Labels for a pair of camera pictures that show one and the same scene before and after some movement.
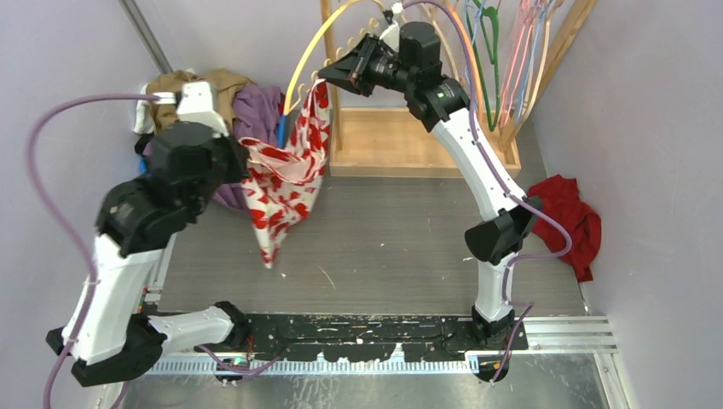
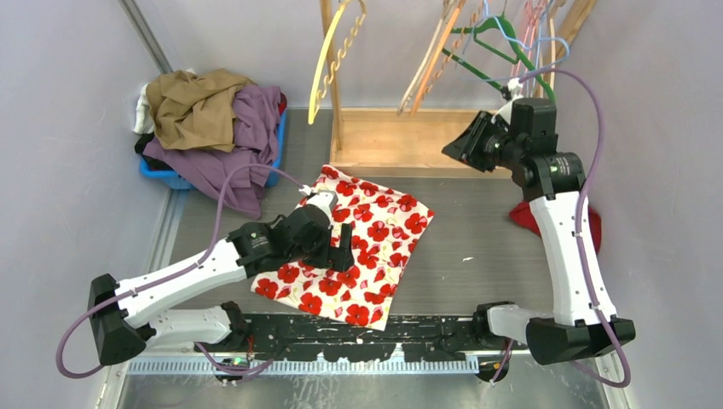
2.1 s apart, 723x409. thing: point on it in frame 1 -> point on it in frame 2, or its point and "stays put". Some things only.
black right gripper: [351, 71] -> [466, 147]
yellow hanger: [315, 43] -> [321, 62]
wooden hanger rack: [396, 143] stays put
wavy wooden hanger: [301, 89] -> [363, 9]
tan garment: [226, 85] stays put
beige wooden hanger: [555, 5] -> [552, 9]
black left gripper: [240, 155] -> [340, 258]
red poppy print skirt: [283, 183] -> [386, 231]
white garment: [144, 122] stays put
